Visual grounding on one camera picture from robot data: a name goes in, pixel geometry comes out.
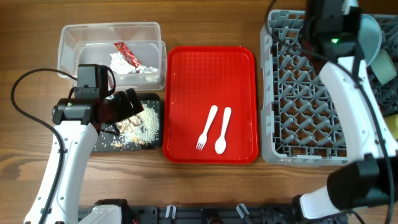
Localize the rice and food scraps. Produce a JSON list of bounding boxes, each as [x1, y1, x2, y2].
[[111, 104, 160, 148]]

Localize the red serving tray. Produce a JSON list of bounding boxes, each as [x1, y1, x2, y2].
[[162, 46, 259, 165]]

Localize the grey dishwasher rack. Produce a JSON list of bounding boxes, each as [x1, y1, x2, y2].
[[260, 9, 398, 167]]

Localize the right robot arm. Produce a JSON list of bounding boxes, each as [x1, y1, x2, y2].
[[296, 0, 397, 223]]

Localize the clear plastic bin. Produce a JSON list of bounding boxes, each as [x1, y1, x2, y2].
[[57, 22, 167, 91]]

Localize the yellow cup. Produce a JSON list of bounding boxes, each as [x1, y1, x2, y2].
[[384, 114, 398, 140]]

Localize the light blue plate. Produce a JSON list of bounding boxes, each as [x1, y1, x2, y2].
[[358, 14, 382, 66]]

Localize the mint green bowl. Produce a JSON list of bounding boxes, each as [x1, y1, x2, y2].
[[371, 49, 397, 85]]

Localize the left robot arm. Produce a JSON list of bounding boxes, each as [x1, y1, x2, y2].
[[24, 64, 143, 223]]

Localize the black tray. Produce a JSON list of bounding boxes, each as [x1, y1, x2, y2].
[[92, 93, 162, 153]]

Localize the white plastic fork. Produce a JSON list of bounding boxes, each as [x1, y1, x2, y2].
[[196, 105, 218, 151]]

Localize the white plastic spoon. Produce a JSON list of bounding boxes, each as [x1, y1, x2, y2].
[[215, 107, 232, 154]]

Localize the red snack wrapper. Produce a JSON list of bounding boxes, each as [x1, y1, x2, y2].
[[114, 42, 141, 68]]

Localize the white napkin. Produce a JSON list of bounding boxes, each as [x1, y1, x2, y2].
[[110, 52, 158, 74]]

